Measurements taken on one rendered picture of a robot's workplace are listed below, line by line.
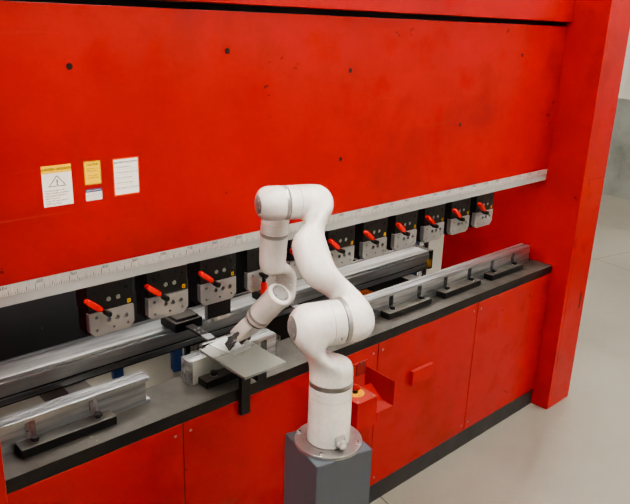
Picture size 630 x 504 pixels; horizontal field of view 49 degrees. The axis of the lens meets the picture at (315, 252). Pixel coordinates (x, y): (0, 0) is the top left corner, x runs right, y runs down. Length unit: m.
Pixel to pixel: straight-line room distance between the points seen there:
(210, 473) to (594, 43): 2.73
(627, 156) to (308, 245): 8.52
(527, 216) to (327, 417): 2.46
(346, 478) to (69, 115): 1.25
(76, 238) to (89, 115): 0.35
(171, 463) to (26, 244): 0.90
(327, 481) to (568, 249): 2.42
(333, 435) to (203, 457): 0.74
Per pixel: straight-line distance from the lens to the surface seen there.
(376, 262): 3.47
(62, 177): 2.06
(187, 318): 2.69
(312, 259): 1.86
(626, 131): 10.18
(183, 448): 2.48
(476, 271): 3.65
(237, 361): 2.42
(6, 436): 2.28
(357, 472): 2.01
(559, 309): 4.12
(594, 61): 3.86
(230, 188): 2.36
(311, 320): 1.75
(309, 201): 1.97
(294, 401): 2.73
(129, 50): 2.11
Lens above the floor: 2.11
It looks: 18 degrees down
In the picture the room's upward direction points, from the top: 2 degrees clockwise
